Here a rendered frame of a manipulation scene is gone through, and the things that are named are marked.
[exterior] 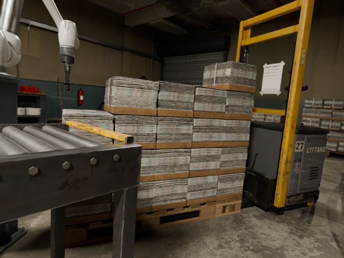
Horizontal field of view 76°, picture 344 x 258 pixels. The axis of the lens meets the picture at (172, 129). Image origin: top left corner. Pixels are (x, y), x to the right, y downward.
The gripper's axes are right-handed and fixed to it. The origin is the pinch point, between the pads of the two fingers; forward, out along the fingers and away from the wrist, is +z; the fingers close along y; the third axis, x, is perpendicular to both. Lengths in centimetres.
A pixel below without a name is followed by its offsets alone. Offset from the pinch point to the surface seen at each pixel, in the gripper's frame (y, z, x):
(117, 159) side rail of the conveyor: -99, 19, -10
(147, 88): -20, -5, -46
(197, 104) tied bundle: -19, 2, -86
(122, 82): -19.7, -6.9, -29.9
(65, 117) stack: -18.9, 16.1, 0.9
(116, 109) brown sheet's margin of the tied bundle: -19.5, 9.9, -27.7
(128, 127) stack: -17.8, 20.8, -35.8
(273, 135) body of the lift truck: -11, 27, -183
